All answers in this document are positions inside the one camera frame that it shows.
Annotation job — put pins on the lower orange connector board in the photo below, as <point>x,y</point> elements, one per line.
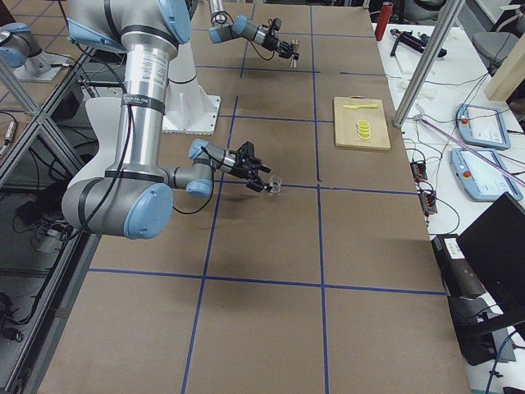
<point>428,202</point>

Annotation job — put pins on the black purple tool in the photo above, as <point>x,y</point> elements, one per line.
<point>417,43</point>

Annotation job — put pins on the white plastic chair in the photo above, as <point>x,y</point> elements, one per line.
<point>104,116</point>

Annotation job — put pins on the near teach pendant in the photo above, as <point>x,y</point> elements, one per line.
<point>478,173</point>

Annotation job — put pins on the black box on table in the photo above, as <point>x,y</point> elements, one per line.
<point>458,275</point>

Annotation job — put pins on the black computer monitor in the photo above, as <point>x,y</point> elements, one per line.
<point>493,245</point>

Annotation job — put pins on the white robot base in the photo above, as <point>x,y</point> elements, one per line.
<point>189,109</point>

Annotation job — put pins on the upper orange connector board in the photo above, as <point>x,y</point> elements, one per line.
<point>419,170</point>

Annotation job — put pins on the steel double jigger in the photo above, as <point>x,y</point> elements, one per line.
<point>295,43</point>

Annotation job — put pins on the wooden cutting board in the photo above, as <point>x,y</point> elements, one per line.
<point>346,131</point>

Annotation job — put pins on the far teach pendant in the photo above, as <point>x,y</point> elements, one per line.
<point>482,126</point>

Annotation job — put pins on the wooden plank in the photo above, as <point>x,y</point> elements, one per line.
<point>509,76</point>

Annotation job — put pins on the yellow plastic knife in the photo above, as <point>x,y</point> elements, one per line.
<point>360,106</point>

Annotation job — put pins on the aluminium frame post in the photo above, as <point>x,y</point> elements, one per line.
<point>438,36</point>

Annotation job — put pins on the orange connector board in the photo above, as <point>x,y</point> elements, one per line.
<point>419,170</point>
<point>428,202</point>

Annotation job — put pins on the grey office chair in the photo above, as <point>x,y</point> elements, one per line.
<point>494,46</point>

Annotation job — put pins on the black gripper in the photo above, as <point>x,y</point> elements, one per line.
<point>271,41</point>
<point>238,168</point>

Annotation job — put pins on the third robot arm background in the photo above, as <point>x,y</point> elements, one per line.
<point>21,52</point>

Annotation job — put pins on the teach pendant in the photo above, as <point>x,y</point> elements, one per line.
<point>478,173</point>
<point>482,126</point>

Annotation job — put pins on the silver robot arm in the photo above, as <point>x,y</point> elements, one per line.
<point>225,28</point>
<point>132,195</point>

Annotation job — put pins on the clear glass cup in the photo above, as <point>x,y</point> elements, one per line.
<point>275,184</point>

